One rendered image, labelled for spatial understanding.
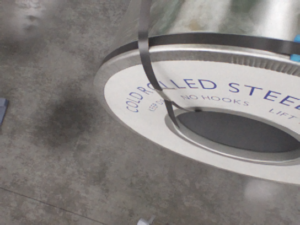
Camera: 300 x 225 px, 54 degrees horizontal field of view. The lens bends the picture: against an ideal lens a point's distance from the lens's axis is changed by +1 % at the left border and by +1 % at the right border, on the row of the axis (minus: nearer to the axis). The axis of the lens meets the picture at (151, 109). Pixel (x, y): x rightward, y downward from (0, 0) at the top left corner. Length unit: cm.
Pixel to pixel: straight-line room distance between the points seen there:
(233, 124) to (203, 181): 58
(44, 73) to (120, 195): 101
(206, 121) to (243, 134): 19
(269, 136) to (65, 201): 123
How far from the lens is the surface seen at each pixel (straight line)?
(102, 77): 103
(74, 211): 193
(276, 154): 139
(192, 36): 73
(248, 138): 148
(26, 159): 204
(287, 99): 83
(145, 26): 78
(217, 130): 147
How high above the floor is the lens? 189
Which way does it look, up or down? 70 degrees down
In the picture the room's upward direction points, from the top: 9 degrees clockwise
